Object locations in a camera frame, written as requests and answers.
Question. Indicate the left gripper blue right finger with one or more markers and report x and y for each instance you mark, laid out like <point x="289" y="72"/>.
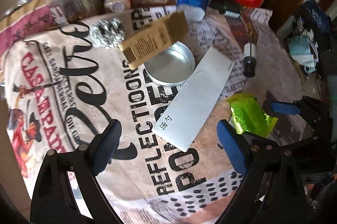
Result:
<point x="285" y="108"/>

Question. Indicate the pink printed paper bag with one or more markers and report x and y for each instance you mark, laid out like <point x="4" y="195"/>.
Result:
<point x="31" y="18"/>

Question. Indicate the printed retro tablecloth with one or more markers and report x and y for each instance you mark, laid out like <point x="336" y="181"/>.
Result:
<point x="62" y="92"/>

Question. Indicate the small red white can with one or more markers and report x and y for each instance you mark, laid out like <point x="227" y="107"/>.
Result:
<point x="116" y="6"/>

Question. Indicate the small black white bottle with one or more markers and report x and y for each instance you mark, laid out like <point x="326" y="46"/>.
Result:
<point x="249" y="59"/>

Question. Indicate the blue white plastic cup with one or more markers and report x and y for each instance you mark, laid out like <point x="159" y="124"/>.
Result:
<point x="194" y="10"/>

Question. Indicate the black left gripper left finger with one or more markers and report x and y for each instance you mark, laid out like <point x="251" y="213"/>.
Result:
<point x="53" y="200"/>

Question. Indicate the crumpled foil ball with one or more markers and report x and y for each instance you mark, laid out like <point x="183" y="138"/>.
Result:
<point x="107" y="33"/>

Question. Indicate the green foil wrapper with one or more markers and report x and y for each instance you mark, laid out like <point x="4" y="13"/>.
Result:
<point x="248" y="115"/>

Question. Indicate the brown cardboard box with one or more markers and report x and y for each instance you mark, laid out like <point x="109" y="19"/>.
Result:
<point x="154" y="39"/>

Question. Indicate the blue patterned cloth pile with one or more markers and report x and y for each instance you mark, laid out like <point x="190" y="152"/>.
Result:
<point x="313" y="18"/>

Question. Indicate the round silver tin lid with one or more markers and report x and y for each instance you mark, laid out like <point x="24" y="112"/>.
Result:
<point x="171" y="67"/>

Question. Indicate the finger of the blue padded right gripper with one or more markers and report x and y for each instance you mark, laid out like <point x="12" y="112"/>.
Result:
<point x="271" y="190"/>

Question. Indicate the white paper envelope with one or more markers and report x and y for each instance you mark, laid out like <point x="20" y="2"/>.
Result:
<point x="185" y="116"/>

